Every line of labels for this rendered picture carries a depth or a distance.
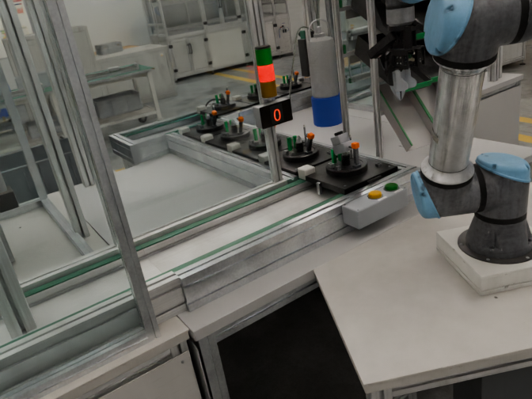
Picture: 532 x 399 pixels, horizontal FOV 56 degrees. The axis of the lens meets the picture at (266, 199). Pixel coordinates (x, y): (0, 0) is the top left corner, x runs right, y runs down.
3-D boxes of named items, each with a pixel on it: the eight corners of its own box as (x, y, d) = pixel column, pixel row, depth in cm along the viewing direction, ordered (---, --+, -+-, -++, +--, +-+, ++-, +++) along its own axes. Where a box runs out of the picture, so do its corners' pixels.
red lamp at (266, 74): (278, 79, 157) (275, 63, 155) (265, 82, 155) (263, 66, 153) (269, 77, 161) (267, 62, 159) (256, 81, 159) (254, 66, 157)
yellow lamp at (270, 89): (280, 94, 159) (278, 79, 157) (267, 98, 157) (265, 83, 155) (271, 93, 163) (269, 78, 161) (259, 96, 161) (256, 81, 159)
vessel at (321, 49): (344, 93, 258) (338, 16, 243) (324, 99, 252) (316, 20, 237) (327, 90, 269) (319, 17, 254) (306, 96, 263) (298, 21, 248)
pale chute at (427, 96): (462, 131, 184) (469, 123, 180) (435, 139, 180) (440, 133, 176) (424, 71, 193) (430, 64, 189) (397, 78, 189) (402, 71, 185)
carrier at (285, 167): (346, 157, 188) (343, 125, 183) (295, 177, 177) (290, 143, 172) (305, 146, 207) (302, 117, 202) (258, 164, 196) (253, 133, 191)
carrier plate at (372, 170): (397, 171, 168) (397, 165, 167) (345, 195, 157) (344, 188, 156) (348, 157, 187) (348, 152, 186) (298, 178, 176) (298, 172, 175)
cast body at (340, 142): (355, 147, 166) (348, 127, 166) (346, 152, 164) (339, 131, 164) (340, 151, 174) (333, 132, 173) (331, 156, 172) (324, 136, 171)
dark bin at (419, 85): (431, 85, 171) (436, 66, 165) (399, 94, 166) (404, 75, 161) (383, 47, 188) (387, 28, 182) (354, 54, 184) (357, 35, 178)
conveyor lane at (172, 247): (399, 195, 172) (397, 168, 168) (179, 302, 132) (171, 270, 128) (342, 177, 194) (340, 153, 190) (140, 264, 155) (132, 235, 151)
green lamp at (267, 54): (275, 62, 155) (273, 47, 153) (263, 66, 153) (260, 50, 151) (267, 62, 159) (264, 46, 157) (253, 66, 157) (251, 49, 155)
